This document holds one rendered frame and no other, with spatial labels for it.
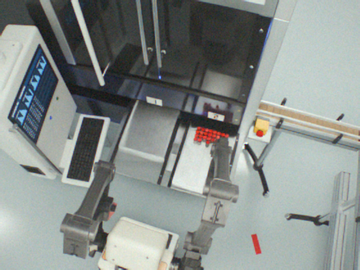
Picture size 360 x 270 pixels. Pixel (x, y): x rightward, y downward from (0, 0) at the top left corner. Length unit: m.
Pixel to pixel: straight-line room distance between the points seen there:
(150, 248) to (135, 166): 0.72
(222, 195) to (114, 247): 0.47
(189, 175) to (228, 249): 0.99
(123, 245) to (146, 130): 0.87
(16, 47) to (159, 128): 0.91
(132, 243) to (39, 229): 1.70
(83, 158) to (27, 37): 0.79
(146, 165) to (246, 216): 1.13
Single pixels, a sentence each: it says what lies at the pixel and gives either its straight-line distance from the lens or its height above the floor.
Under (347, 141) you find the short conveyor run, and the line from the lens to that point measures 2.08.
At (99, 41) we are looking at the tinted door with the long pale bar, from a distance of 1.61.
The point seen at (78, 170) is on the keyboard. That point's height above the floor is 0.83.
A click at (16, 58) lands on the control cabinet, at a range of 1.52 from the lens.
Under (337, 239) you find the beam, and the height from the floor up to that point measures 0.55.
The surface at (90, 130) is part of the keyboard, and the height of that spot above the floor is 0.82.
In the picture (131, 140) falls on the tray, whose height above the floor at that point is 0.88.
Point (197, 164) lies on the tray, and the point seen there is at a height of 0.88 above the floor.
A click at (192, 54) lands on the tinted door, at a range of 1.46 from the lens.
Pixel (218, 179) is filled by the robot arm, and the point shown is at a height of 1.59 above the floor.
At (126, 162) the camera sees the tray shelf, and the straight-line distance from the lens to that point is 1.88.
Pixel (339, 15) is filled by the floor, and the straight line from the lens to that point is 4.19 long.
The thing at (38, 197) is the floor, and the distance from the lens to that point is 2.95.
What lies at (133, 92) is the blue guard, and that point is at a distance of 1.87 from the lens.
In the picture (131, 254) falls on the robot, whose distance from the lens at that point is 1.28.
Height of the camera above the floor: 2.62
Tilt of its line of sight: 64 degrees down
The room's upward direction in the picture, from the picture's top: 2 degrees counter-clockwise
